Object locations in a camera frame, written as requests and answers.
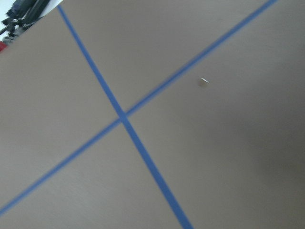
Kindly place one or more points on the black tripod device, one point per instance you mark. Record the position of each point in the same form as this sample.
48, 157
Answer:
23, 13

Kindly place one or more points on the red cylinder bottle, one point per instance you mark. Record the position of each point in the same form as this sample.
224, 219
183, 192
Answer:
2, 46

